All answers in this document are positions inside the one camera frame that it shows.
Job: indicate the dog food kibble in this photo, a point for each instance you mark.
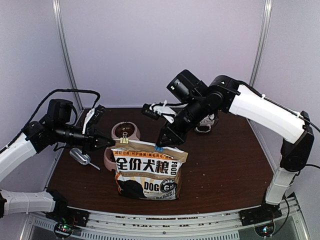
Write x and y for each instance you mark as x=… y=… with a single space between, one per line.
x=129 y=130

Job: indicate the blue binder clip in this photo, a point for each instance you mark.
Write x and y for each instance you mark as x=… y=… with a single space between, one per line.
x=158 y=148

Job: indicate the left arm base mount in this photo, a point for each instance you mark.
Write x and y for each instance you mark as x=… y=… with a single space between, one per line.
x=68 y=220

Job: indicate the left aluminium frame post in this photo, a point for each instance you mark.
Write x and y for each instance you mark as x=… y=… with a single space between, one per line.
x=63 y=43

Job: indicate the steel bowl insert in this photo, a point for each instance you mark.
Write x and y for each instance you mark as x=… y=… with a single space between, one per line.
x=125 y=124

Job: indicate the metal scoop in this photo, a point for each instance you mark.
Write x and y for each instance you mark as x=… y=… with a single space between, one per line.
x=83 y=159

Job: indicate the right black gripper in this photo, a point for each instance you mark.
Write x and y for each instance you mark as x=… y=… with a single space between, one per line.
x=176 y=137

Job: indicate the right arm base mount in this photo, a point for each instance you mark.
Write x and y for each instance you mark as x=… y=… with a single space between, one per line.
x=262 y=218

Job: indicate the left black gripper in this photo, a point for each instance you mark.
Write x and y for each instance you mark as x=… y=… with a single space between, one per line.
x=89 y=140

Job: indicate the pink double pet bowl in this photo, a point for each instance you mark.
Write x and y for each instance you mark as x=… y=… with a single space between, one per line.
x=108 y=157

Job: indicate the dog food bag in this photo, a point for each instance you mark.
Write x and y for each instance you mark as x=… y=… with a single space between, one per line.
x=145 y=174

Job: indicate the front aluminium rail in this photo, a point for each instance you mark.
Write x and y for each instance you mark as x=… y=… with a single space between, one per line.
x=224 y=225

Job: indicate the yellow binder clip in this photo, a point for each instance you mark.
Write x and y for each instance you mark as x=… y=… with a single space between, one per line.
x=124 y=139

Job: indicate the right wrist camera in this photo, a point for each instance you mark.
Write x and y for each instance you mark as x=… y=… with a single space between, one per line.
x=157 y=110

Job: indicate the patterned ceramic mug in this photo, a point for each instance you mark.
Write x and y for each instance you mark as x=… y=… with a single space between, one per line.
x=206 y=125

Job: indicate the aluminium frame post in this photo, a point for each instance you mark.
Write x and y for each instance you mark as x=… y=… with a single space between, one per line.
x=264 y=30
x=63 y=43

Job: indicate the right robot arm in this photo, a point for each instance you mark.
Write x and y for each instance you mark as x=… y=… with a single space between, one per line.
x=236 y=97

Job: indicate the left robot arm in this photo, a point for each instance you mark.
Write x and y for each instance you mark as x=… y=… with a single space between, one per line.
x=52 y=129

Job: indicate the right aluminium frame post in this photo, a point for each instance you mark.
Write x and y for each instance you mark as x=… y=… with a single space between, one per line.
x=264 y=30

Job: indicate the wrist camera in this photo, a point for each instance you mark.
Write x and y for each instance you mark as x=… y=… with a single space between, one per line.
x=157 y=110
x=92 y=117

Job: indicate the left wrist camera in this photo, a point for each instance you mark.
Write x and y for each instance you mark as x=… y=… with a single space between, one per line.
x=92 y=117

